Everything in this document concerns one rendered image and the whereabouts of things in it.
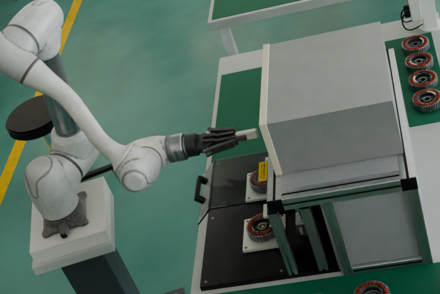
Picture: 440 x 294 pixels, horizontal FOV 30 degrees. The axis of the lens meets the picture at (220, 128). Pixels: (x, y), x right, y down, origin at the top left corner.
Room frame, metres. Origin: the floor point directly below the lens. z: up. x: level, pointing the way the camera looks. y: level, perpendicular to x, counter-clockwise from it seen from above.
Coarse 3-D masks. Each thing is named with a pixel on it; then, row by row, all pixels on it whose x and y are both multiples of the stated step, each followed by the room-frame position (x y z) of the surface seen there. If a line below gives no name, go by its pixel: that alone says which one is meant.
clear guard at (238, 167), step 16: (224, 160) 2.16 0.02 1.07; (240, 160) 2.13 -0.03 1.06; (256, 160) 2.10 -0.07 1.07; (208, 176) 2.15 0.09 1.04; (224, 176) 2.08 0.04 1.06; (240, 176) 2.06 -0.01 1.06; (256, 176) 2.03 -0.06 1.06; (208, 192) 2.06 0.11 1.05; (224, 192) 2.01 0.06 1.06; (240, 192) 1.98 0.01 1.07; (256, 192) 1.96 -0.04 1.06; (208, 208) 1.97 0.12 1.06
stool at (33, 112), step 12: (36, 96) 3.93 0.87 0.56; (24, 108) 3.85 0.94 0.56; (36, 108) 3.81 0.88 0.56; (12, 120) 3.77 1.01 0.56; (24, 120) 3.73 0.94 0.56; (36, 120) 3.69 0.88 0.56; (48, 120) 3.64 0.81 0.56; (12, 132) 3.68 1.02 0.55; (24, 132) 3.63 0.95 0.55; (36, 132) 3.60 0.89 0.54; (48, 132) 3.61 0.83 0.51; (48, 144) 3.75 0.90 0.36; (108, 168) 3.76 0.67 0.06
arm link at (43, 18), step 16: (48, 0) 2.60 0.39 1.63; (16, 16) 2.52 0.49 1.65; (32, 16) 2.50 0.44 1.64; (48, 16) 2.52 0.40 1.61; (32, 32) 2.45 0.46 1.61; (48, 32) 2.49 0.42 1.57; (48, 48) 2.49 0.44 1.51; (48, 64) 2.52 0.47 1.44; (64, 80) 2.56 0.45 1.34; (48, 96) 2.56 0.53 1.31; (64, 112) 2.56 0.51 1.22; (64, 128) 2.58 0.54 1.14; (64, 144) 2.57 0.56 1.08; (80, 144) 2.57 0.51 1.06; (80, 160) 2.56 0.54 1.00
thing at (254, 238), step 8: (256, 216) 2.13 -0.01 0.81; (248, 224) 2.10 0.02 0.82; (256, 224) 2.10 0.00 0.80; (264, 224) 2.08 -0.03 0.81; (248, 232) 2.06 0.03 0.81; (256, 232) 2.05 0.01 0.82; (264, 232) 2.03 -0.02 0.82; (272, 232) 2.03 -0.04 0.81; (256, 240) 2.04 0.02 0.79; (264, 240) 2.03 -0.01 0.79
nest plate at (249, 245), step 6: (282, 216) 2.11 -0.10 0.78; (246, 222) 2.15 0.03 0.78; (282, 222) 2.09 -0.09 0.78; (246, 234) 2.09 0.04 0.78; (246, 240) 2.06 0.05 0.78; (252, 240) 2.05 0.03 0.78; (270, 240) 2.02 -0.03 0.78; (246, 246) 2.04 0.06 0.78; (252, 246) 2.03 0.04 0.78; (258, 246) 2.02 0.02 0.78; (264, 246) 2.01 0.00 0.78; (270, 246) 2.00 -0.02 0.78; (276, 246) 1.99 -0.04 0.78; (246, 252) 2.02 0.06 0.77
